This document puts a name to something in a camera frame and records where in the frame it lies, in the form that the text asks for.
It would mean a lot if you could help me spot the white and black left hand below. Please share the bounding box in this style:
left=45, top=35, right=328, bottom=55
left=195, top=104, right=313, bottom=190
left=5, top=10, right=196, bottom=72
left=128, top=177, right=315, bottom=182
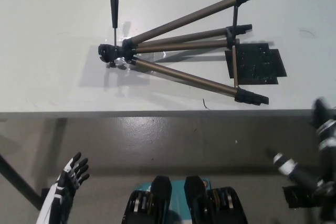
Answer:
left=51, top=152, right=90, bottom=201

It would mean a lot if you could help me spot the bronze and black camera tripod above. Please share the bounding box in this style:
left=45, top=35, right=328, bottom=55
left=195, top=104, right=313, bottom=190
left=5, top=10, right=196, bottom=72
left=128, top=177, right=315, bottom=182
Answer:
left=98, top=0, right=275, bottom=108

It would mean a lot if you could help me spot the black metal table leg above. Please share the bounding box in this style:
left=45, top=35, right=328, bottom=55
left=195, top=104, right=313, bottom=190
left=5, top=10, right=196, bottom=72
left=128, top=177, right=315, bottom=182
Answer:
left=0, top=152, right=44, bottom=204

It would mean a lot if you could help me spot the clear tape patch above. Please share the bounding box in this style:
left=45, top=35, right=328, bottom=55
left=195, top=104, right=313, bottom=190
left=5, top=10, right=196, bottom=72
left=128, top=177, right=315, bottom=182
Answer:
left=86, top=21, right=170, bottom=78

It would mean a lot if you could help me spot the black tape patch on table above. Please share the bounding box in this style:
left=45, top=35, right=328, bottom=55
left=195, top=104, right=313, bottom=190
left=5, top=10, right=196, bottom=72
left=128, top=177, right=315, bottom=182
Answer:
left=225, top=42, right=288, bottom=86

